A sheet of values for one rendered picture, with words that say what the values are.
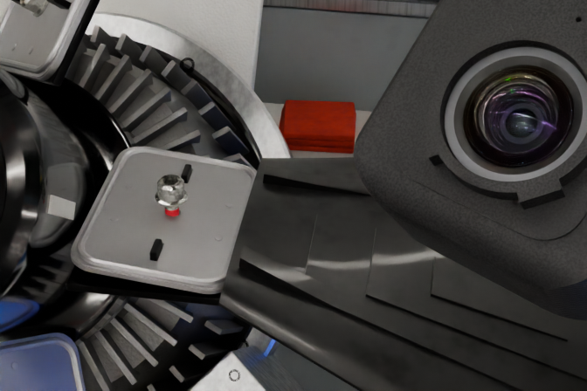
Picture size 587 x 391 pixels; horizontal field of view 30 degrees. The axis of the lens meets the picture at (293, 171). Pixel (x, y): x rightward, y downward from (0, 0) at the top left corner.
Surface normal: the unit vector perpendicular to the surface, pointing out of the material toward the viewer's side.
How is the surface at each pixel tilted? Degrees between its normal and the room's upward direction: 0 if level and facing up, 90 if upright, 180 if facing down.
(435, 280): 12
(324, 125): 0
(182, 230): 6
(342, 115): 0
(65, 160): 75
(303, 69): 90
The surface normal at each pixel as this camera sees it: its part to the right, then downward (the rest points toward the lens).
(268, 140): -0.09, -0.12
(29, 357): 0.69, -0.25
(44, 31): -0.76, -0.38
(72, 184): 0.99, -0.06
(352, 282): 0.15, -0.73
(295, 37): -0.14, 0.54
